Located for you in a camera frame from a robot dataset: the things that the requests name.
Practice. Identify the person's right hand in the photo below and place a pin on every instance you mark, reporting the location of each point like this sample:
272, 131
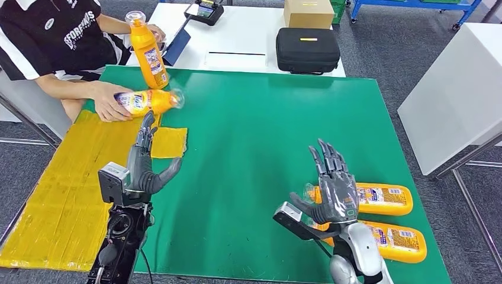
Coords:
106, 102

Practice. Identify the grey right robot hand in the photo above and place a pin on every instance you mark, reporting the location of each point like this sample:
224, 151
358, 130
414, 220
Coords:
337, 196

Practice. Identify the person's left hand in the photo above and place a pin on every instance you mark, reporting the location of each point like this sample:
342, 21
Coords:
159, 32

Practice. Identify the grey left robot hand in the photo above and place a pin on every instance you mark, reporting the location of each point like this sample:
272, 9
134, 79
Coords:
143, 176

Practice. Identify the orange detergent bottle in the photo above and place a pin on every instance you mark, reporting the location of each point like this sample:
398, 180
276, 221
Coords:
153, 102
384, 200
400, 243
147, 51

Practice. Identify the person's left forearm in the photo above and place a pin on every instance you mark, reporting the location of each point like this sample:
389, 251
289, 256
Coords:
113, 23

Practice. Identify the person's right forearm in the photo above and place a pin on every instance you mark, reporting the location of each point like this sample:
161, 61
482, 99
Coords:
66, 88

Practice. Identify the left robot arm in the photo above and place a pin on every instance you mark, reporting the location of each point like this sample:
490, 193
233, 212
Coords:
121, 239

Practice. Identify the blue tablet cover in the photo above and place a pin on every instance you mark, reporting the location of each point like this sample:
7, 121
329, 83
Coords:
178, 46

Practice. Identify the black remote controller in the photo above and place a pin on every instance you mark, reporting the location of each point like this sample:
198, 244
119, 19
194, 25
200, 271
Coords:
204, 11

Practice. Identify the black pen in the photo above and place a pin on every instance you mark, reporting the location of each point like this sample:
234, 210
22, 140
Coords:
237, 53

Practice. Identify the yellow taped cardboard mat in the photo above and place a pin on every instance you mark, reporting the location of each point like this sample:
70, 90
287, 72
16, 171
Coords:
59, 196

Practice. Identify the white table with metal legs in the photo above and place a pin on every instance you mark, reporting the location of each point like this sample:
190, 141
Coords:
19, 106
451, 98

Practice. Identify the person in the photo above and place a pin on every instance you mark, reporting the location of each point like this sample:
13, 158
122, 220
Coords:
47, 35

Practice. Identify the black zip carrying case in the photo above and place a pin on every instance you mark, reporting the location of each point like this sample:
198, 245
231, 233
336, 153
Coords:
308, 51

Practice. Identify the brown cardboard box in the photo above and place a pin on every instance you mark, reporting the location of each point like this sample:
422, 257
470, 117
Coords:
309, 14

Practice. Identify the blue wheeled metal rack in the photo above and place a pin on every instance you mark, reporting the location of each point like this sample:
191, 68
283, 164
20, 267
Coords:
415, 4

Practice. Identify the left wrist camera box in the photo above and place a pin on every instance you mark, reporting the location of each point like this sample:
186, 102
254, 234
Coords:
111, 184

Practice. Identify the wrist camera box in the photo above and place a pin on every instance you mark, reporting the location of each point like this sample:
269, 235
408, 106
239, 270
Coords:
111, 184
294, 223

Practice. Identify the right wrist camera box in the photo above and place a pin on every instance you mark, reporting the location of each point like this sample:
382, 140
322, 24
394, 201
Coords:
294, 223

